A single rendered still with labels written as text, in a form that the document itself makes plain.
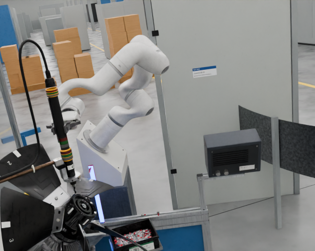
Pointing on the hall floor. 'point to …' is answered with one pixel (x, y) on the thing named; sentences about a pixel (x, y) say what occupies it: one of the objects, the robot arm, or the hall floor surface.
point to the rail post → (206, 237)
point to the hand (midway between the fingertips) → (60, 128)
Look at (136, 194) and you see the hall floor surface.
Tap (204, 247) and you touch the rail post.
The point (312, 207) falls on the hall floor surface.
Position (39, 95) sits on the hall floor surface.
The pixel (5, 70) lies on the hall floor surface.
